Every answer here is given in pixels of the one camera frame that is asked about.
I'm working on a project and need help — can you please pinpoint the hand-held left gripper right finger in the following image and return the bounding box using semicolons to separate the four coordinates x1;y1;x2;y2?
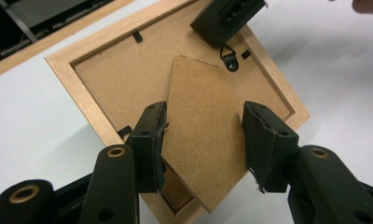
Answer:
242;100;300;194

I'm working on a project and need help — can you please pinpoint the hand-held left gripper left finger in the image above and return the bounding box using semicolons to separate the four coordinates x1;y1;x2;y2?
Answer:
125;100;171;194

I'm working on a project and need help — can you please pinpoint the wooden photo frame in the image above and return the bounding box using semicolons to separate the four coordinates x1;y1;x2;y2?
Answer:
44;0;311;224

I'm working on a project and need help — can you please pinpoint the white table sheet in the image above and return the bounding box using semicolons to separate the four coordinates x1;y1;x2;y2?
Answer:
0;0;373;224

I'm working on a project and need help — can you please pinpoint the metal floor rail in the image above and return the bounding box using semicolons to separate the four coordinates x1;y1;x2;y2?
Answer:
0;12;97;59

